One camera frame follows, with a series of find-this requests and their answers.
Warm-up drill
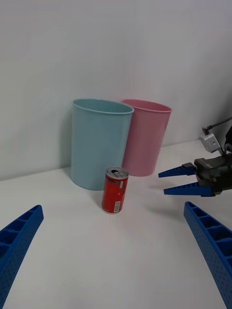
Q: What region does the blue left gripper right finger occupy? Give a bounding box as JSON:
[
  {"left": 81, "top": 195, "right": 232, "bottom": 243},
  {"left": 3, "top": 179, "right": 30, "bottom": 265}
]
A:
[{"left": 183, "top": 201, "right": 232, "bottom": 309}]

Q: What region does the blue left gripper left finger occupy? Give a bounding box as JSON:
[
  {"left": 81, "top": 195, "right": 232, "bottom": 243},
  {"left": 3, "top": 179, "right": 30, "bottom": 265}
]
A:
[{"left": 0, "top": 204, "right": 44, "bottom": 309}]

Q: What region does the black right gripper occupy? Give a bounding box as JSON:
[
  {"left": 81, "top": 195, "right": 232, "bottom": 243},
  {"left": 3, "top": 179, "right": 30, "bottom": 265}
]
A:
[{"left": 158, "top": 154, "right": 232, "bottom": 197}]

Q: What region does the red drink can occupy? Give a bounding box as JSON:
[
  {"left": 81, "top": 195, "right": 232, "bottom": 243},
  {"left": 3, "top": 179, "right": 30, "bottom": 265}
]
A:
[{"left": 101, "top": 167, "right": 130, "bottom": 215}]

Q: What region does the pale blue plastic waste bin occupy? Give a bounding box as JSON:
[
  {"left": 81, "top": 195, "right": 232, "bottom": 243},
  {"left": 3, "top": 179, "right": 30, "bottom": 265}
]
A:
[{"left": 70, "top": 98, "right": 135, "bottom": 191}]

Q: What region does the pink plastic waste bin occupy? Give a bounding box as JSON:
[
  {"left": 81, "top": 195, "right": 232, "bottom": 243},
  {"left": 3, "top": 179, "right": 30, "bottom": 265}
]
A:
[{"left": 120, "top": 98, "right": 173, "bottom": 177}]

